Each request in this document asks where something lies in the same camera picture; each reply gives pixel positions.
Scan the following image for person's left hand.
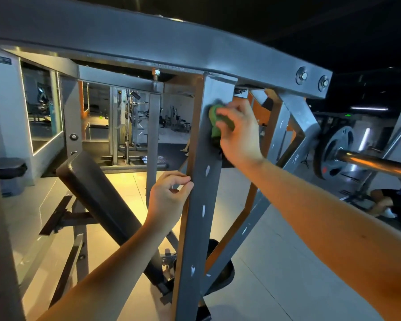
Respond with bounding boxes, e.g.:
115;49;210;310
146;171;195;231

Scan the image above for person's right hand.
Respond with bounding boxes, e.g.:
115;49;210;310
215;97;265;171

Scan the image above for green cleaning cloth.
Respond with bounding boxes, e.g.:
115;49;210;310
208;103;235;147

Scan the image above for grey steel gym machine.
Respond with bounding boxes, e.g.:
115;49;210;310
0;0;335;321

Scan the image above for person's right forearm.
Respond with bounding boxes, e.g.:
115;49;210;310
244;157;401;321

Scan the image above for barbell with black plate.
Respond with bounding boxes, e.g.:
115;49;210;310
313;125;401;182

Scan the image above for grey trash bin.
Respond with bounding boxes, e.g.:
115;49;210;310
0;157;29;198

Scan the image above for grey cable machine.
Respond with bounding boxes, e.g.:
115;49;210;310
109;86;163;168

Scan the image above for white pillar with lit frame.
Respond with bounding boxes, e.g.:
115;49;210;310
0;46;66;185

